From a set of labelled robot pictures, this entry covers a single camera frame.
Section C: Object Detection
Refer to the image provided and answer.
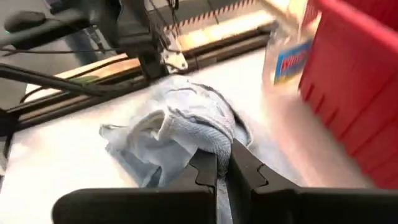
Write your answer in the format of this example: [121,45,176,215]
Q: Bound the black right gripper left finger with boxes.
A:
[52,149,218,224]

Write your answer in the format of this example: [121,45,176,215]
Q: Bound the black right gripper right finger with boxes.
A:
[226,138,398,224]

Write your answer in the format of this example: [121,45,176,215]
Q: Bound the light blue denim jeans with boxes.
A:
[99,74,312,224]

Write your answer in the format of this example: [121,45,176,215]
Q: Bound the red plastic laundry bin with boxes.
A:
[298,0,398,190]

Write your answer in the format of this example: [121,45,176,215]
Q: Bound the clear spray bottle red trigger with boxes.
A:
[262,0,321,91]

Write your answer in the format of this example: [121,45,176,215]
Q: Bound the person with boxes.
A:
[63,29,105,65]

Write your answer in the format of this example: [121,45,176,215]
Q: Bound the plywood table base board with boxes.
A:
[24,12,277,94]

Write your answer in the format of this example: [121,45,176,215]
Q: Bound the black floor mat striped edge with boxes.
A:
[146,0,261,32]

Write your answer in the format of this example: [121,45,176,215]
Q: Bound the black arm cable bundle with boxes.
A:
[0,62,147,97]

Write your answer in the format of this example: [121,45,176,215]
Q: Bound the silver corner bracket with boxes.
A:
[161,40,189,75]

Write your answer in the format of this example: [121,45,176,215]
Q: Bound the black aluminium table frame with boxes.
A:
[0,26,277,131]

